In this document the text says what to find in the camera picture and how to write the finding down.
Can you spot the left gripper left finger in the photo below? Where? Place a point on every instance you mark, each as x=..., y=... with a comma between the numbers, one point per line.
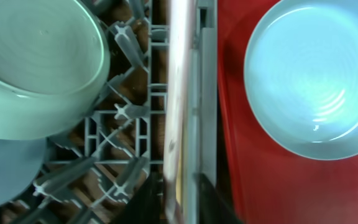
x=145, y=207

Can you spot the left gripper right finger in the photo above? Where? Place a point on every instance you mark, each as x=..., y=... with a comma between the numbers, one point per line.
x=213, y=209

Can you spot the small light blue saucer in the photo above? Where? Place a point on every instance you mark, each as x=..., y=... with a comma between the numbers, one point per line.
x=20, y=162

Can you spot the large light blue plate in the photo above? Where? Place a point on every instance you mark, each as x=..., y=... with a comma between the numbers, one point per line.
x=301, y=77

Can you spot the light green bowl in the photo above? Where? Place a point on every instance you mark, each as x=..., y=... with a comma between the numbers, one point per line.
x=54, y=61

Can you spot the grey dishwasher rack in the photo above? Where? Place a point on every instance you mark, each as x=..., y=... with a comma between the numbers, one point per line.
x=91, y=171

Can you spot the red plastic tray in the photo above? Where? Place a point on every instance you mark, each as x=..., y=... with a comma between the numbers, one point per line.
x=270, y=184

